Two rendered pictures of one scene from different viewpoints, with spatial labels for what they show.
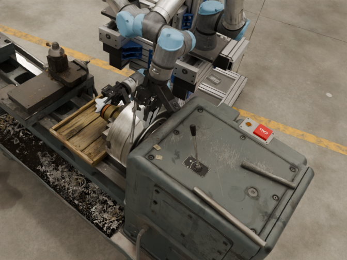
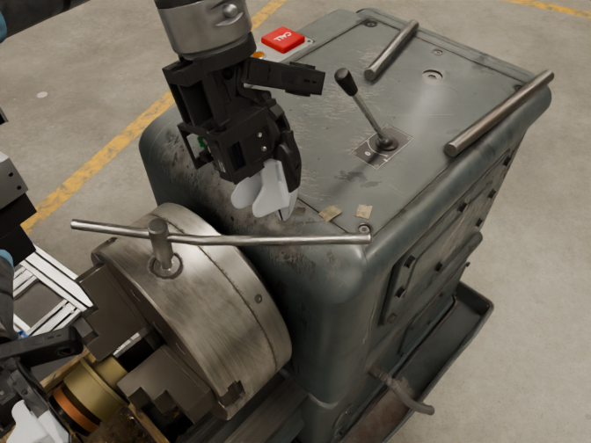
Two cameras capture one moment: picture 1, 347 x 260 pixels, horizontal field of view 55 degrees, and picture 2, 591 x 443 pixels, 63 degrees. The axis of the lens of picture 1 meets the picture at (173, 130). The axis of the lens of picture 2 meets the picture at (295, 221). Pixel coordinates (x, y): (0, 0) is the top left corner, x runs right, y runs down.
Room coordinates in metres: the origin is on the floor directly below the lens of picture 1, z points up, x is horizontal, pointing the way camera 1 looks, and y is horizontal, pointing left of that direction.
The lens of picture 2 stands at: (0.66, 0.46, 1.73)
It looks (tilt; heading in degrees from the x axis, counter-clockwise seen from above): 50 degrees down; 285
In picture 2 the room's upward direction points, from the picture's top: straight up
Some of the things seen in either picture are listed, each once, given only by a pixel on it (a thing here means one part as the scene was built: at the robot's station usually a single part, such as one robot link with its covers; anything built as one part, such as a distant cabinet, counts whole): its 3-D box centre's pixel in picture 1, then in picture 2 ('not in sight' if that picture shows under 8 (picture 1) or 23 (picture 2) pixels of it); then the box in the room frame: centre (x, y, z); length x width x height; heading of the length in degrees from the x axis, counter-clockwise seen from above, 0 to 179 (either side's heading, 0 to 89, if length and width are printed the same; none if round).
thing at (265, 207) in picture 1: (214, 184); (343, 182); (0.74, -0.21, 1.06); 0.59 x 0.48 x 0.39; 61
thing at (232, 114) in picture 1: (225, 114); not in sight; (0.97, -0.20, 1.24); 0.09 x 0.08 x 0.03; 61
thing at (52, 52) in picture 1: (56, 49); not in sight; (1.29, 0.66, 1.13); 0.08 x 0.08 x 0.03
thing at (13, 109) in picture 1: (45, 87); not in sight; (1.24, 0.74, 0.90); 0.47 x 0.30 x 0.06; 151
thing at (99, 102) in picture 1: (100, 102); (32, 432); (1.03, 0.36, 1.09); 0.09 x 0.06 x 0.03; 151
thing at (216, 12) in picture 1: (210, 16); not in sight; (1.56, -0.07, 1.33); 0.13 x 0.12 x 0.14; 68
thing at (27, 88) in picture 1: (51, 83); not in sight; (1.23, 0.69, 0.95); 0.43 x 0.17 x 0.05; 151
